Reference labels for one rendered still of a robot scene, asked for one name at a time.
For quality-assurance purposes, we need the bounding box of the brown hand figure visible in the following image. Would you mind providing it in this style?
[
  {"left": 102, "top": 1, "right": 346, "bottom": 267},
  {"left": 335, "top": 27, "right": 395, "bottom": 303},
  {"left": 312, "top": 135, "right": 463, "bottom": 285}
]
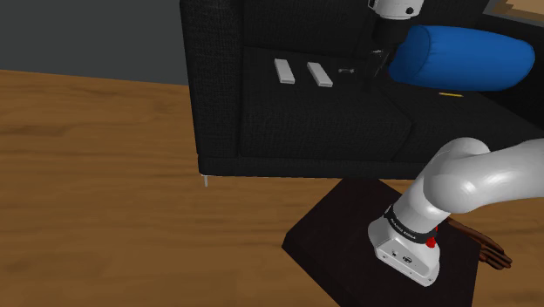
[{"left": 445, "top": 217, "right": 513, "bottom": 270}]

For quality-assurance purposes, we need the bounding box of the black fabric sofa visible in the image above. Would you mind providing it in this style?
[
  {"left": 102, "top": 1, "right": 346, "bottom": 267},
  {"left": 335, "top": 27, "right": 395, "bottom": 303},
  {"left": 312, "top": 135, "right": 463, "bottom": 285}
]
[{"left": 179, "top": 0, "right": 544, "bottom": 188}]

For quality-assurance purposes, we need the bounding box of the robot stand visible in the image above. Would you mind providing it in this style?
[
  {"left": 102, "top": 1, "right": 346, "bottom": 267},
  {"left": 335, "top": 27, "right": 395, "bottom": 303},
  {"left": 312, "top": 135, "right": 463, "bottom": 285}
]
[{"left": 281, "top": 178, "right": 482, "bottom": 307}]

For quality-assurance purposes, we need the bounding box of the blue bolster cushion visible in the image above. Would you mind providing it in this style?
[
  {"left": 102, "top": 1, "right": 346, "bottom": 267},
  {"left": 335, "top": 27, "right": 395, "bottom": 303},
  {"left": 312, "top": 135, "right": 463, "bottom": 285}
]
[{"left": 387, "top": 24, "right": 536, "bottom": 92}]

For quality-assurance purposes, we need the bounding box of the white remote control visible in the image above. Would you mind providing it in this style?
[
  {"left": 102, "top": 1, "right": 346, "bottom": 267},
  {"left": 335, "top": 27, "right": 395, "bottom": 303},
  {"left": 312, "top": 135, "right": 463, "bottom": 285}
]
[
  {"left": 306, "top": 61, "right": 334, "bottom": 89},
  {"left": 274, "top": 58, "right": 296, "bottom": 85}
]

